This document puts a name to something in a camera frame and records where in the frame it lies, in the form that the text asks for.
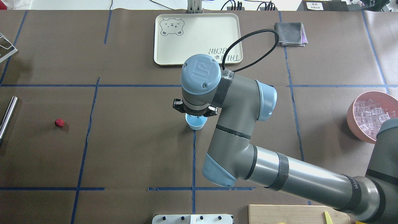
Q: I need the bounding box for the wooden cutting board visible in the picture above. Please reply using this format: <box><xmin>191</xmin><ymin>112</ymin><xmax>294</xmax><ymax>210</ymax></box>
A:
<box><xmin>248</xmin><ymin>204</ymin><xmax>351</xmax><ymax>224</ymax></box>

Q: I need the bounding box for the pink plastic bowl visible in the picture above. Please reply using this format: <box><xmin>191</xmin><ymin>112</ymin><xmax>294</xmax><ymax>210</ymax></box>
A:
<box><xmin>347</xmin><ymin>91</ymin><xmax>397</xmax><ymax>144</ymax></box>

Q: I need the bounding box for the light blue plastic cup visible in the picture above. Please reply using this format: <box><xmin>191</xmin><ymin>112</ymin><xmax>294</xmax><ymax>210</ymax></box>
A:
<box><xmin>185</xmin><ymin>114</ymin><xmax>207</xmax><ymax>131</ymax></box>

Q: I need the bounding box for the cream bear serving tray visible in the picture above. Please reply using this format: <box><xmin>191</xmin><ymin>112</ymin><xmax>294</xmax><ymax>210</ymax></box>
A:
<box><xmin>154</xmin><ymin>13</ymin><xmax>243</xmax><ymax>66</ymax></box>

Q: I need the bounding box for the folded grey cloth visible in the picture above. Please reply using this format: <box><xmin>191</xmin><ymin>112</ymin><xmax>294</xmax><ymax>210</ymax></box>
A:
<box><xmin>274</xmin><ymin>22</ymin><xmax>308</xmax><ymax>47</ymax></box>

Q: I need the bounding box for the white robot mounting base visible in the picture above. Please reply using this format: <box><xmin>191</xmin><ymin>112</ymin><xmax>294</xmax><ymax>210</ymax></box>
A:
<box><xmin>152</xmin><ymin>214</ymin><xmax>234</xmax><ymax>224</ymax></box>

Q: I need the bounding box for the yellow plastic knife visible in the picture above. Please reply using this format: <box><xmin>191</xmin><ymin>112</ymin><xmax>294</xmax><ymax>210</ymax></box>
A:
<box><xmin>324</xmin><ymin>211</ymin><xmax>333</xmax><ymax>224</ymax></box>

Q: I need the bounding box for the red strawberry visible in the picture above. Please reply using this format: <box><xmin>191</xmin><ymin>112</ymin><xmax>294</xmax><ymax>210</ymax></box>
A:
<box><xmin>54</xmin><ymin>119</ymin><xmax>65</xmax><ymax>128</ymax></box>

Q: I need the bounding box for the pile of clear ice cubes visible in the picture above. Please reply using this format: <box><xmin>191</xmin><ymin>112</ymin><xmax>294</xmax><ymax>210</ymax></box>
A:
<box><xmin>353</xmin><ymin>98</ymin><xmax>397</xmax><ymax>140</ymax></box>

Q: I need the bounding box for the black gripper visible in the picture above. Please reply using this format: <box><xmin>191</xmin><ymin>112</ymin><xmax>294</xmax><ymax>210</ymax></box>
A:
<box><xmin>173</xmin><ymin>98</ymin><xmax>217</xmax><ymax>117</ymax></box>

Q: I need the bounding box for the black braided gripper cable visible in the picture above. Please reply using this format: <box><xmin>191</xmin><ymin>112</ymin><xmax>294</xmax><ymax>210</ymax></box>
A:
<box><xmin>221</xmin><ymin>29</ymin><xmax>280</xmax><ymax>72</ymax></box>

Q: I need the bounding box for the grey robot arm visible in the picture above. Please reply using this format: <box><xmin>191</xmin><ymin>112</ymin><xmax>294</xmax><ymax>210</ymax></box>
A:
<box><xmin>173</xmin><ymin>54</ymin><xmax>398</xmax><ymax>224</ymax></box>

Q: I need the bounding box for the steel muddler with black tip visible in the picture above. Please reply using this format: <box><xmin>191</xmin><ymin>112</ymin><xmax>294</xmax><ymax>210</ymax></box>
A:
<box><xmin>0</xmin><ymin>96</ymin><xmax>19</xmax><ymax>143</ymax></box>

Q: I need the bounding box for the wire cup rack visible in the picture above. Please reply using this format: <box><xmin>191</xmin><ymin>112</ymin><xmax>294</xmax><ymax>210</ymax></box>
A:
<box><xmin>0</xmin><ymin>33</ymin><xmax>18</xmax><ymax>63</ymax></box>

